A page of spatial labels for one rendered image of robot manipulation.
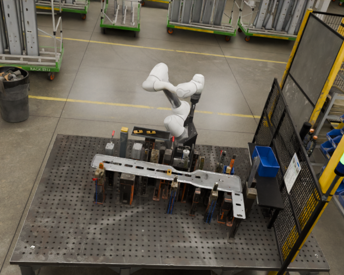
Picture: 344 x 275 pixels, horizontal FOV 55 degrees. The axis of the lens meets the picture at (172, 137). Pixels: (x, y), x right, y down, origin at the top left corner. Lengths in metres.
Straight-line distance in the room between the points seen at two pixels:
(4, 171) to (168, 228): 2.43
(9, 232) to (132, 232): 1.50
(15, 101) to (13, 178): 1.26
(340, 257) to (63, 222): 3.06
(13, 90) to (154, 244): 3.16
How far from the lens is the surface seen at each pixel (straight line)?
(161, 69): 3.21
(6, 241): 3.87
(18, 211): 4.10
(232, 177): 3.15
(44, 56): 6.83
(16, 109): 5.31
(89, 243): 2.86
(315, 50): 5.00
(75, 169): 3.45
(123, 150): 3.35
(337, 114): 5.04
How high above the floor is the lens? 3.01
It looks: 36 degrees down
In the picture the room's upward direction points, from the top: 10 degrees clockwise
